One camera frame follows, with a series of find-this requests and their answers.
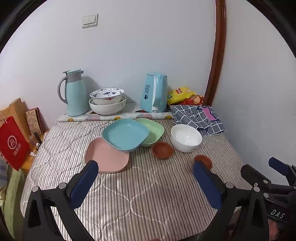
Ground pink square plate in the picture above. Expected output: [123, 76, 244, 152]
[84, 137, 130, 173]

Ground wooden side table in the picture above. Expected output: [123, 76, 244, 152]
[20, 130, 50, 174]

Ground light blue thermos jug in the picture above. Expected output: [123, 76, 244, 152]
[57, 69, 90, 117]

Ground red paper bag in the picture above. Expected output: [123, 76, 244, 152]
[0, 116, 31, 171]

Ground brown box with book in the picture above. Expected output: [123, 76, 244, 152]
[0, 98, 31, 139]

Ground green blanket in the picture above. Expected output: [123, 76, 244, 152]
[5, 167, 28, 241]

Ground small brown dish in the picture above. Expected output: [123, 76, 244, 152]
[194, 154, 213, 170]
[151, 142, 174, 159]

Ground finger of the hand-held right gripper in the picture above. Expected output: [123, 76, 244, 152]
[240, 164, 289, 194]
[268, 157, 296, 186]

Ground light blue electric kettle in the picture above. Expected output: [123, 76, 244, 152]
[140, 72, 168, 113]

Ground plain white bowl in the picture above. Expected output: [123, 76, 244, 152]
[171, 125, 203, 153]

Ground green square plate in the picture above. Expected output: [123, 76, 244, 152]
[134, 117, 165, 147]

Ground red chips bag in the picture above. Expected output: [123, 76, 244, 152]
[181, 95, 204, 106]

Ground striped quilted table cover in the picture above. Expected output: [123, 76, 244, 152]
[20, 102, 255, 241]

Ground white light switch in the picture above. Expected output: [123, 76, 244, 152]
[82, 13, 99, 29]

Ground rolled fruit print tablecloth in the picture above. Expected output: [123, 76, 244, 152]
[58, 109, 175, 122]

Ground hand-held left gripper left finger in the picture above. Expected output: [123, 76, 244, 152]
[22, 160, 100, 241]

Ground brown wooden door frame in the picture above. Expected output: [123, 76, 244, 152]
[203, 0, 226, 107]

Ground yellow chips bag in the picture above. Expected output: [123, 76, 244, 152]
[167, 86, 197, 105]

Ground blue patterned white bowl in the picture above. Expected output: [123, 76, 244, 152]
[89, 88, 125, 105]

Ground blue square plate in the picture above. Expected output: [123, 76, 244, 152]
[102, 119, 149, 153]

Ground grey checked cloth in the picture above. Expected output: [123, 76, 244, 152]
[170, 105, 226, 137]

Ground large white bowl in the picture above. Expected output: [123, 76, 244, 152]
[88, 95, 127, 115]

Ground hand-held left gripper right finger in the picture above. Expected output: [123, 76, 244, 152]
[193, 161, 271, 241]

